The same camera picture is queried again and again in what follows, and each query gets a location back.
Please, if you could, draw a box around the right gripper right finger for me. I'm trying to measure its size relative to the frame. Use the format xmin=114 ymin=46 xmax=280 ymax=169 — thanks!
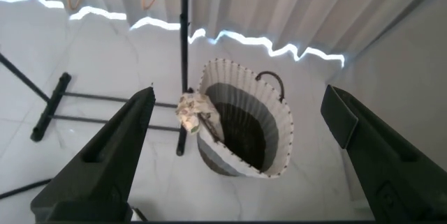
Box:
xmin=320 ymin=84 xmax=447 ymax=222

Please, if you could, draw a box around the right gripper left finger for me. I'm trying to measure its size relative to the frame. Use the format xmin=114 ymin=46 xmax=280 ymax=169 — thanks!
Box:
xmin=30 ymin=86 xmax=156 ymax=222

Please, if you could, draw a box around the white laundry basket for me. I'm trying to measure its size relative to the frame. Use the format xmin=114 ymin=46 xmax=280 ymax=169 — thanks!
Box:
xmin=196 ymin=58 xmax=294 ymax=179

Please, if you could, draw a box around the black clothes rack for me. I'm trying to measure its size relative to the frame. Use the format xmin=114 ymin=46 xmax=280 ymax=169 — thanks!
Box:
xmin=0 ymin=0 xmax=192 ymax=200

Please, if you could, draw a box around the cream printed garment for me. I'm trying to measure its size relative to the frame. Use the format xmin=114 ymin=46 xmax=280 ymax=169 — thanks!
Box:
xmin=175 ymin=92 xmax=221 ymax=136

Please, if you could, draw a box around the white curtain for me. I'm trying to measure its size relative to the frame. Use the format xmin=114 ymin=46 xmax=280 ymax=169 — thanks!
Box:
xmin=0 ymin=0 xmax=447 ymax=68

